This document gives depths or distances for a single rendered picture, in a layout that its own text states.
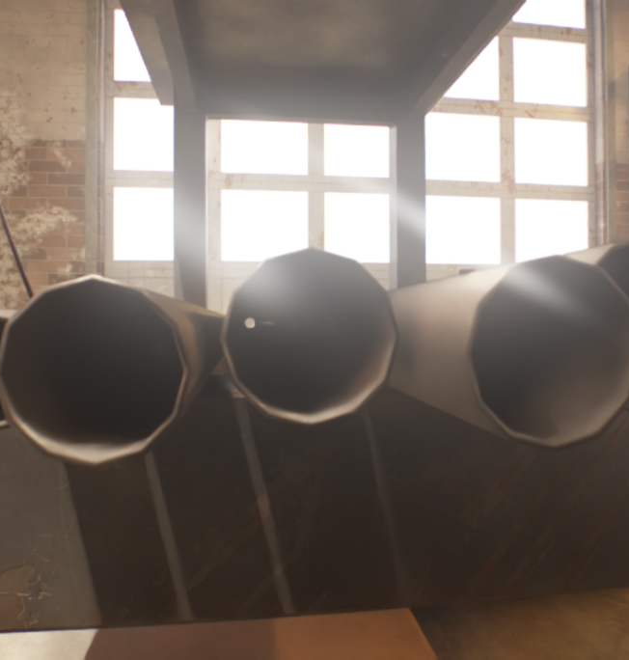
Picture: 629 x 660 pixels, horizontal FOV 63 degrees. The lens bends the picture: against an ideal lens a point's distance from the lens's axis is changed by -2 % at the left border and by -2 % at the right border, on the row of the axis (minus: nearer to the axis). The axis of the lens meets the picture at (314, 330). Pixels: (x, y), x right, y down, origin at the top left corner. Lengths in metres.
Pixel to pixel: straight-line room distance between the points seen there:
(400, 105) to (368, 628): 1.32
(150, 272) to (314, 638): 3.17
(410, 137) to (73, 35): 2.74
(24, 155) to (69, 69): 0.59
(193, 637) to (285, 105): 1.29
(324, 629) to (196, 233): 1.12
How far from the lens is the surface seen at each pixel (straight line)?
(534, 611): 0.49
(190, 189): 1.38
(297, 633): 0.35
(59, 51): 3.83
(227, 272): 3.38
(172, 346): 0.20
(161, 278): 3.42
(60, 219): 3.52
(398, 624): 0.36
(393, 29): 1.26
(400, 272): 1.40
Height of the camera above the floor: 0.23
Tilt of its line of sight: 1 degrees down
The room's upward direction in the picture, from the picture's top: straight up
